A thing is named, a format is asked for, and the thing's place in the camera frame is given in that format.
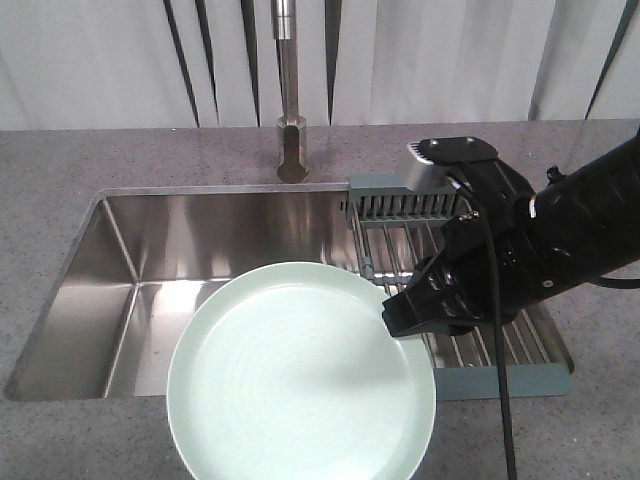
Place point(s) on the stainless steel sink basin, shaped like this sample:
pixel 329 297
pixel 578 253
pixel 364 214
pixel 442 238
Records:
pixel 143 264

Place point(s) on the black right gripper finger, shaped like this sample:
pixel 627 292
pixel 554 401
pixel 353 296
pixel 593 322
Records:
pixel 407 314

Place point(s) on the light green round plate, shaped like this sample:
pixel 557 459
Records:
pixel 289 372

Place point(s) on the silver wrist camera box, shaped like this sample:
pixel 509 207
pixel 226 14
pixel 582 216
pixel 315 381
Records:
pixel 435 162

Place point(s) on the steel kitchen faucet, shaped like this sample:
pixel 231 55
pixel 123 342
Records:
pixel 291 125

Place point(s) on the white pleated curtain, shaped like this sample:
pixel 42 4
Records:
pixel 152 64

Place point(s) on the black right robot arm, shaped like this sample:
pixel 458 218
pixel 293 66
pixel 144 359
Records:
pixel 591 216

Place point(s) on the grey sink drying rack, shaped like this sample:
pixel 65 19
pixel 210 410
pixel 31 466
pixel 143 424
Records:
pixel 393 229

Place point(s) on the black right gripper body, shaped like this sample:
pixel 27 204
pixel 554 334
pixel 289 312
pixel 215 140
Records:
pixel 489 274

